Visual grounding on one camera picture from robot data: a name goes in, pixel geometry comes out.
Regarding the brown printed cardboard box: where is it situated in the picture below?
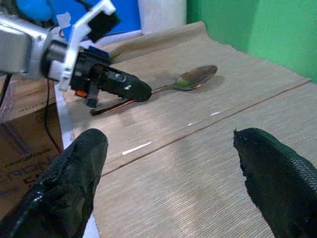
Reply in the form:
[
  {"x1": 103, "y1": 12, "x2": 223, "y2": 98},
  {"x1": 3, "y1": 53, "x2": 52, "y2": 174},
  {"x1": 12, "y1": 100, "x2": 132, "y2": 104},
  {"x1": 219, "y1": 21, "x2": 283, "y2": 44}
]
[{"x1": 0, "y1": 103, "x2": 64, "y2": 220}]

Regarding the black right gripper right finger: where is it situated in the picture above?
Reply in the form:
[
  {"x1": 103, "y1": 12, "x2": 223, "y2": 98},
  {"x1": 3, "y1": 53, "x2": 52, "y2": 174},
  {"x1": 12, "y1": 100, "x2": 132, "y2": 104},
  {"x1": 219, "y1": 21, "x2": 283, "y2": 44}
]
[{"x1": 233, "y1": 127, "x2": 317, "y2": 238}]

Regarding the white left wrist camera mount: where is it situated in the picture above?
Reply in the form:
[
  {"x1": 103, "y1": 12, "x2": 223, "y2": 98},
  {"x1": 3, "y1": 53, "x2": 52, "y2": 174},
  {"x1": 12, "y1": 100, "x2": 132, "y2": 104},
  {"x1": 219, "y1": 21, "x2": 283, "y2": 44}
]
[{"x1": 58, "y1": 0, "x2": 121, "y2": 92}]

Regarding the blue panel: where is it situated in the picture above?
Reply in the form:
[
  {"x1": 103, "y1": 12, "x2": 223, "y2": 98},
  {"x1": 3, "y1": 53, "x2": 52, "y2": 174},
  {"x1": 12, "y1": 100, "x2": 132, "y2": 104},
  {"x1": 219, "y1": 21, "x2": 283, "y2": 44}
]
[{"x1": 56, "y1": 0, "x2": 142, "y2": 43}]

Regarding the beige woven placemat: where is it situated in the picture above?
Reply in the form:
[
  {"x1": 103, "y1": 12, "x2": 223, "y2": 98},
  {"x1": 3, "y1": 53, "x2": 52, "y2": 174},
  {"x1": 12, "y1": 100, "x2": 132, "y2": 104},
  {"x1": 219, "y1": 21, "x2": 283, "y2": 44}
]
[
  {"x1": 63, "y1": 21, "x2": 312, "y2": 176},
  {"x1": 93, "y1": 83, "x2": 317, "y2": 238}
]

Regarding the thin black cable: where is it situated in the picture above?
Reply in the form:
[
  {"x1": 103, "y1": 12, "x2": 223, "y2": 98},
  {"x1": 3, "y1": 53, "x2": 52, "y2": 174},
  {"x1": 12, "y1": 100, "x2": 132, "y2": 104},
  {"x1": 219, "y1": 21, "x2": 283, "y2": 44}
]
[{"x1": 44, "y1": 79, "x2": 62, "y2": 153}]

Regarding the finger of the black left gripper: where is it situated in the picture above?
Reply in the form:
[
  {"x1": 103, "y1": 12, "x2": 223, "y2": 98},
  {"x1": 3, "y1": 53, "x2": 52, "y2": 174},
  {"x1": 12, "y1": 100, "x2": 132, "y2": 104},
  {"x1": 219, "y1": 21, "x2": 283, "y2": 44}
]
[{"x1": 98, "y1": 64, "x2": 153, "y2": 103}]

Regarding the blue round object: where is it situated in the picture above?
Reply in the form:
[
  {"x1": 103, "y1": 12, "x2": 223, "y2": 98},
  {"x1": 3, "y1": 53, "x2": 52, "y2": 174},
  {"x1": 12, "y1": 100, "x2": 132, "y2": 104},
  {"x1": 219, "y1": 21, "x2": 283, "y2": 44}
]
[{"x1": 16, "y1": 0, "x2": 54, "y2": 22}]

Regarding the metal spoon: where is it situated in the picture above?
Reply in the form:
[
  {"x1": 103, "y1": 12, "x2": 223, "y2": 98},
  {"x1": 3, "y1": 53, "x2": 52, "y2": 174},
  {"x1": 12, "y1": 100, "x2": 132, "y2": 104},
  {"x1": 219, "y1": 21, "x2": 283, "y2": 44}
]
[{"x1": 89, "y1": 65, "x2": 218, "y2": 117}]

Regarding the white cylinder roll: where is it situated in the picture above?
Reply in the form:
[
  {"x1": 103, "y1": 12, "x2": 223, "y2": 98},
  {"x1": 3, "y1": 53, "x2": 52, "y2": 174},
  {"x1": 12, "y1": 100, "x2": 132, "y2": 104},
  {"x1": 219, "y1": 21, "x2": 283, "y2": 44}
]
[{"x1": 137, "y1": 0, "x2": 188, "y2": 35}]

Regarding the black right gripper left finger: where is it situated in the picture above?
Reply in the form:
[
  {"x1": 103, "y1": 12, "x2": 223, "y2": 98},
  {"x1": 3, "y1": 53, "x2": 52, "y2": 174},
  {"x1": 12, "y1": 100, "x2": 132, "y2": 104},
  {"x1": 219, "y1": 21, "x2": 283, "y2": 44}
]
[{"x1": 0, "y1": 128, "x2": 109, "y2": 238}]

